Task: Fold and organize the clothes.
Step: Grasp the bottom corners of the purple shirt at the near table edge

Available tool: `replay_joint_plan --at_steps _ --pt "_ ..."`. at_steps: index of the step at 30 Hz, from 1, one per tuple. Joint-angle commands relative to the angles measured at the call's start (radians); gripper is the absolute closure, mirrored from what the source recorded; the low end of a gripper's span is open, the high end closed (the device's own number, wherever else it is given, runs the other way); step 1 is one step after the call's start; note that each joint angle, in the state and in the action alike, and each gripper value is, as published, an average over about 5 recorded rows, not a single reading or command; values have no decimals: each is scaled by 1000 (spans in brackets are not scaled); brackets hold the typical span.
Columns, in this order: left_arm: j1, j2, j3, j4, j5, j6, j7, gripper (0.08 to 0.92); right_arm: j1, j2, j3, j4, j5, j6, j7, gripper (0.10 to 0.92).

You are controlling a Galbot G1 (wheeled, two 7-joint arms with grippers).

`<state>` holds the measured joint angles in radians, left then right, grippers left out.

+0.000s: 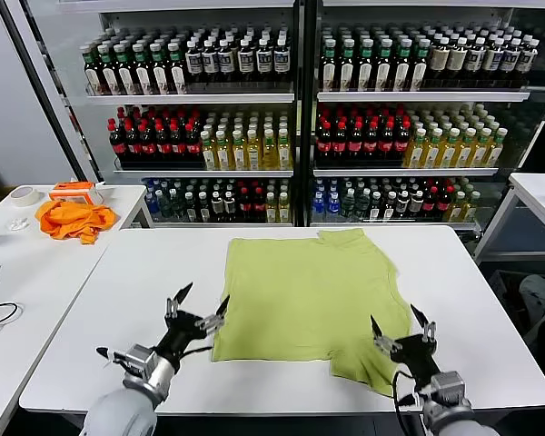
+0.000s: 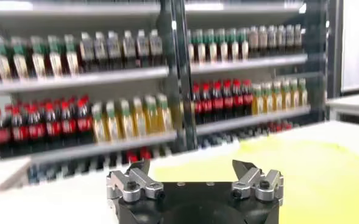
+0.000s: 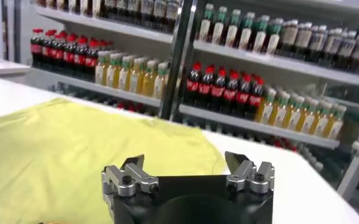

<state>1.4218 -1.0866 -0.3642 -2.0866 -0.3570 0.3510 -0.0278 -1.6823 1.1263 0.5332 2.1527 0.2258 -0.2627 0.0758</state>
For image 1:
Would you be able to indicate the white side table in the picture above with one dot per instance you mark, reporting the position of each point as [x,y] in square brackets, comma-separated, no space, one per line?
[36,281]
[540,191]
[118,200]

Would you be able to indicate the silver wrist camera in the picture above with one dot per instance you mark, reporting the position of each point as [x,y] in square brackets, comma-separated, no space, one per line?
[138,359]
[449,386]

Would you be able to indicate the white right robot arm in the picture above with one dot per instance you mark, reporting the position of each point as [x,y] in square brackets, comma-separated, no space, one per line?
[454,418]

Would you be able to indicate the white label dark drink bottle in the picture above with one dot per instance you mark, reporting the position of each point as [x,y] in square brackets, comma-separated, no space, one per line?
[416,204]
[403,204]
[229,206]
[216,206]

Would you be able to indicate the drinks display cabinet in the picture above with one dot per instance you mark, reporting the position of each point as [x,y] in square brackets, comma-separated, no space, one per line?
[305,136]

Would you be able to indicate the white cap dark drink bottle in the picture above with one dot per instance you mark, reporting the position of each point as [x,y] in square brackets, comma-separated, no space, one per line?
[375,208]
[202,209]
[389,208]
[189,209]

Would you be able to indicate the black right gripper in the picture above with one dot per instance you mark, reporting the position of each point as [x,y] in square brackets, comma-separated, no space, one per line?
[413,356]

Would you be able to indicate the crumpled orange cloth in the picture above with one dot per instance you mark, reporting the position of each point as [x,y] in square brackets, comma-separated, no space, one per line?
[68,220]

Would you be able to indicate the grey cloth bundle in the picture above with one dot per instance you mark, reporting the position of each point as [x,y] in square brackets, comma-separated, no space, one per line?
[542,293]

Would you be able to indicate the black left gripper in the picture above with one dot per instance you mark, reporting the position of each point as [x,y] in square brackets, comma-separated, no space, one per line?
[181,333]

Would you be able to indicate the green cap dark tea bottle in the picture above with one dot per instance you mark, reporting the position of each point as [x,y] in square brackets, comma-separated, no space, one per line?
[419,68]
[329,68]
[178,75]
[365,68]
[93,75]
[402,68]
[110,75]
[143,75]
[347,68]
[126,75]
[160,75]
[383,68]

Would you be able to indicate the white cap blue label bottle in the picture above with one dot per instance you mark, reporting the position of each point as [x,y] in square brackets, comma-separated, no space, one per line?
[210,61]
[474,59]
[194,61]
[226,61]
[264,61]
[526,59]
[246,61]
[492,59]
[281,61]
[509,59]

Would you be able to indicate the light green t-shirt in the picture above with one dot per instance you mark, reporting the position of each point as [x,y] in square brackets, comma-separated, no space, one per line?
[300,295]

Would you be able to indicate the green tinted water bottle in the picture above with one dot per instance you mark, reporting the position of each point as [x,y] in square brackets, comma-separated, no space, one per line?
[363,206]
[165,206]
[177,206]
[349,206]

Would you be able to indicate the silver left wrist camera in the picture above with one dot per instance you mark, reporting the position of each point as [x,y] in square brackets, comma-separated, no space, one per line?
[138,359]

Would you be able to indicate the black plastic crate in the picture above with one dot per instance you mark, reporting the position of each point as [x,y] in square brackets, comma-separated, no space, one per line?
[504,290]

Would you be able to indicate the white cap cream label bottle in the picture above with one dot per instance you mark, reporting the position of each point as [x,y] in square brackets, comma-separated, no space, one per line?
[457,59]
[439,59]

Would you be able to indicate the black slanted door frame bar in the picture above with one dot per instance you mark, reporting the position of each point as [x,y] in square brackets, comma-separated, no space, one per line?
[48,91]

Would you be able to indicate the blue label water bottle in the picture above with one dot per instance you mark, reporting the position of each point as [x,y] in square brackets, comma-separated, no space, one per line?
[319,206]
[333,206]
[152,204]

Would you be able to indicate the white shelf board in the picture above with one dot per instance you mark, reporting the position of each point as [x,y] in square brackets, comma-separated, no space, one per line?
[422,96]
[390,224]
[186,99]
[200,173]
[404,171]
[218,224]

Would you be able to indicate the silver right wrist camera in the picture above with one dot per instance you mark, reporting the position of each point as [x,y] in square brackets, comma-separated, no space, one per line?
[449,386]

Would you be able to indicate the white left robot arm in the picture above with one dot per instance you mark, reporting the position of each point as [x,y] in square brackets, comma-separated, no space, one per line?
[118,413]

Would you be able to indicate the orange and white box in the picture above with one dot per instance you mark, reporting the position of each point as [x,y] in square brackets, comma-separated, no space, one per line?
[72,195]

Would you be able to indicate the red cap cola bottle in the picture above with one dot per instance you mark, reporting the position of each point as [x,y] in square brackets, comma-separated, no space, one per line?
[148,146]
[370,145]
[259,206]
[163,146]
[178,146]
[324,145]
[430,204]
[444,204]
[117,145]
[192,146]
[133,145]
[354,145]
[245,206]
[400,145]
[339,145]
[386,145]

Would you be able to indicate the green label yellow juice bottle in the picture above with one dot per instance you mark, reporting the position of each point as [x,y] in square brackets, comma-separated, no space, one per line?
[457,209]
[270,156]
[209,156]
[239,156]
[253,156]
[464,154]
[415,154]
[284,156]
[470,209]
[431,154]
[448,154]
[270,211]
[223,156]
[283,211]
[480,154]
[495,154]

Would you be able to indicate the beige masking tape roll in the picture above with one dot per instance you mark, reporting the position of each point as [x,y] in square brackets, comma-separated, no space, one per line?
[23,203]

